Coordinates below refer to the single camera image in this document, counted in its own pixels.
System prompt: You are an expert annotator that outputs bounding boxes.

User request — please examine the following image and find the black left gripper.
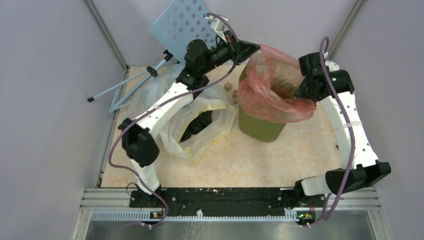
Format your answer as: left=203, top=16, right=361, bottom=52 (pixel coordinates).
left=200, top=30, right=261, bottom=75

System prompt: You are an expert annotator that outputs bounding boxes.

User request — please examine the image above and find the red translucent trash bag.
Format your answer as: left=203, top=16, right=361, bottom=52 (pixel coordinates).
left=237, top=45, right=316, bottom=124

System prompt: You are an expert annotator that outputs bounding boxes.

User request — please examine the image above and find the green mesh trash bin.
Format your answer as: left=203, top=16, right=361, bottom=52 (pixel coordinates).
left=237, top=64, right=287, bottom=144

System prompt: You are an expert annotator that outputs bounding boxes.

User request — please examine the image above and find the large translucent white plastic bag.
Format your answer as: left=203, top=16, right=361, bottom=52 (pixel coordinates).
left=121, top=64, right=237, bottom=167

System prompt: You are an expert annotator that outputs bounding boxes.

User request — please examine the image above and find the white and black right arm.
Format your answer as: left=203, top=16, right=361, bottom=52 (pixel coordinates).
left=293, top=52, right=392, bottom=206

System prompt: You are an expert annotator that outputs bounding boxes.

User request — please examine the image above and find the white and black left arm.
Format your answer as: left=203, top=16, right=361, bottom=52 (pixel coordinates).
left=120, top=30, right=261, bottom=207

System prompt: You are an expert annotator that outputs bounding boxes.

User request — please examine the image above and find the plain wooden cube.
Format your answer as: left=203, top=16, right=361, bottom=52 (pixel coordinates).
left=224, top=82, right=233, bottom=92

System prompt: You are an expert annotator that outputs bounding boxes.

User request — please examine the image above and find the light blue perforated music stand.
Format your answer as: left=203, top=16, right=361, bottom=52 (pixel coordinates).
left=87, top=0, right=221, bottom=115

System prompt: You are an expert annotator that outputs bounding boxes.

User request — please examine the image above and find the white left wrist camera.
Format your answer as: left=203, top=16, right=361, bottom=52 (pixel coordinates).
left=205, top=14, right=228, bottom=41

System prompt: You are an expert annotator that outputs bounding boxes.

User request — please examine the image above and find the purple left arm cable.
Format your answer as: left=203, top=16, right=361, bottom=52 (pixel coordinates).
left=107, top=12, right=240, bottom=229

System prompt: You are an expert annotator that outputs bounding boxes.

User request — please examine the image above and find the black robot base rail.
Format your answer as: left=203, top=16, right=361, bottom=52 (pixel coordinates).
left=129, top=187, right=320, bottom=217

